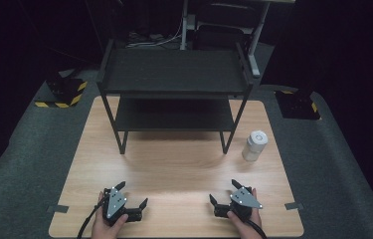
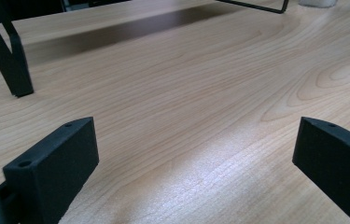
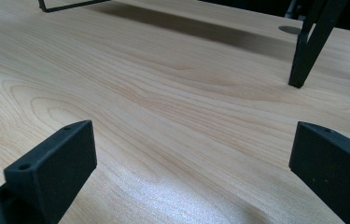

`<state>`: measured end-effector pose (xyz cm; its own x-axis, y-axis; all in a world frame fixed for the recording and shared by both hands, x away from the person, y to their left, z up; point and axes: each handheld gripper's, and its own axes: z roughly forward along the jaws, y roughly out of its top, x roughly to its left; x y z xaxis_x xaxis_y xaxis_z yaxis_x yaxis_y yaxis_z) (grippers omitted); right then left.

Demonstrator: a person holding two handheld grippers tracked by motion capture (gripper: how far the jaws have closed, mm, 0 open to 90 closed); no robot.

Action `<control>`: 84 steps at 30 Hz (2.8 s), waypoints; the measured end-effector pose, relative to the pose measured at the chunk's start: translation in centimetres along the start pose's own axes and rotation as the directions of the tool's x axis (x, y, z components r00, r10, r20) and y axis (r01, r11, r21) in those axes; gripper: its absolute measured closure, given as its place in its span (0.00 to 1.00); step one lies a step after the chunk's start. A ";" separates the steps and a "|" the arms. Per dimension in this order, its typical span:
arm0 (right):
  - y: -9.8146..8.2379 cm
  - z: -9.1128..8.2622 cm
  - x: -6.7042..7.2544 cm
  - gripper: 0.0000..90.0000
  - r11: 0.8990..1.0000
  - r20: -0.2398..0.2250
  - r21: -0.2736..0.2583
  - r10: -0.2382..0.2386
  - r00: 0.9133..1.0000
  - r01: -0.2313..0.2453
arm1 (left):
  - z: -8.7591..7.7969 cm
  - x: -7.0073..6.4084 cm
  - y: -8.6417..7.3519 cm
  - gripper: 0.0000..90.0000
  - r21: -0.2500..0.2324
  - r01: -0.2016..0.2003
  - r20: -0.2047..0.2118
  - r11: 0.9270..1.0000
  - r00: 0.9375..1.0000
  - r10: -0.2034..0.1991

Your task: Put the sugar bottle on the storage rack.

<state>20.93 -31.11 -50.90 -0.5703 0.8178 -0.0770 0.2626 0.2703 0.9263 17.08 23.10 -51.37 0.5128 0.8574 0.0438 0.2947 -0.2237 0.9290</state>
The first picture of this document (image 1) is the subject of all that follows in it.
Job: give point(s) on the white plastic bottle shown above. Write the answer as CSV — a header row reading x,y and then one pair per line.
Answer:
x,y
254,146

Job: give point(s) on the black two-tier shelf rack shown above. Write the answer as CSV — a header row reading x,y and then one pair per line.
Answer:
x,y
174,71

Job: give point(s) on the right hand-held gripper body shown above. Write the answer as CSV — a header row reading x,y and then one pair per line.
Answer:
x,y
242,198

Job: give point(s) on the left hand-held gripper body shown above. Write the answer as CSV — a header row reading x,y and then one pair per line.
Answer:
x,y
116,203

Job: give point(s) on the black box with yellow stripes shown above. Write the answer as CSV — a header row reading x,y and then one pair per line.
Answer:
x,y
66,91
298,104

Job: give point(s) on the person's right hand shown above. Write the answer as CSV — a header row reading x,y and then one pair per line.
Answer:
x,y
245,229

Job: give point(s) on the white metal desk frame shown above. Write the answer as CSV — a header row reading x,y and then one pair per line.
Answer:
x,y
257,43

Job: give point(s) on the black chair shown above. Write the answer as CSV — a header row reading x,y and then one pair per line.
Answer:
x,y
222,33

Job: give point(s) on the person's left hand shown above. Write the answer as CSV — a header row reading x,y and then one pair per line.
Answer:
x,y
102,229

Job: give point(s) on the grey tape strip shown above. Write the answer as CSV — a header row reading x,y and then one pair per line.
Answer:
x,y
294,205
58,208

